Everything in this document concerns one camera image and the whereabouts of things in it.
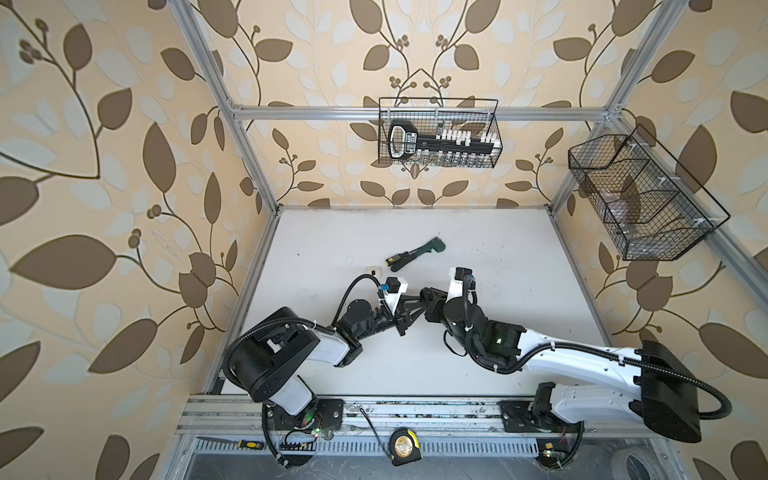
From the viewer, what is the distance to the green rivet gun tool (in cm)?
105

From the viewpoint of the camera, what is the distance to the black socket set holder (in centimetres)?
83

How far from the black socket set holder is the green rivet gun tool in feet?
1.06
